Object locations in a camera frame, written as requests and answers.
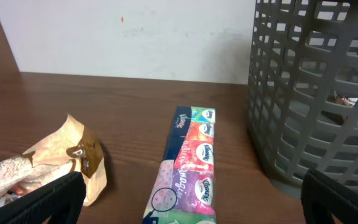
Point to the Kleenex tissue multipack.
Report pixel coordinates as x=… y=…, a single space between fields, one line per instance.
x=184 y=188

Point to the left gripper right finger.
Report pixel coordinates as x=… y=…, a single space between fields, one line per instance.
x=323 y=198

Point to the crumpled cream snack bag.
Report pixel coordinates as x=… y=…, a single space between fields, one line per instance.
x=72 y=148

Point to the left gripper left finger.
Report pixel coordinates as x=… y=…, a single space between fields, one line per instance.
x=60 y=201

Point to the grey plastic lattice basket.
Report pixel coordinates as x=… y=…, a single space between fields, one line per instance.
x=303 y=91

